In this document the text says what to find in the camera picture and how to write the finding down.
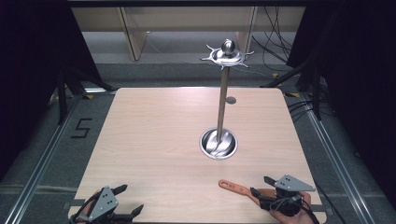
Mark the aluminium floor rail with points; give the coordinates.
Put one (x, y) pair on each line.
(336, 165)
(40, 168)

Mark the orange spatula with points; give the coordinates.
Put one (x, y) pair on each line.
(235, 187)

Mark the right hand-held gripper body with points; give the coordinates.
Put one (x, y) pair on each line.
(288, 194)

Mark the person's left hand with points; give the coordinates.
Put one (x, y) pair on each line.
(87, 209)

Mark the person's right hand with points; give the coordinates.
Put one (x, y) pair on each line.
(297, 217)

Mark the black curtain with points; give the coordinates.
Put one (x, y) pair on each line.
(34, 77)
(358, 93)

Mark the black metal stand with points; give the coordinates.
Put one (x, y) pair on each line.
(316, 93)
(63, 99)

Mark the yellow black floor tape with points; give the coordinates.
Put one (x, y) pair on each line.
(88, 96)
(275, 75)
(291, 94)

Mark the stainless steel utensil rack stand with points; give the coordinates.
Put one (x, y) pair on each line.
(222, 105)

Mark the grey round table grommet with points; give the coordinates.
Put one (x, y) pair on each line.
(231, 100)

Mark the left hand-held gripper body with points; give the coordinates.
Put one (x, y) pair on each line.
(104, 200)

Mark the beige wooden cabinet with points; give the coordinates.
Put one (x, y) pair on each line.
(186, 18)

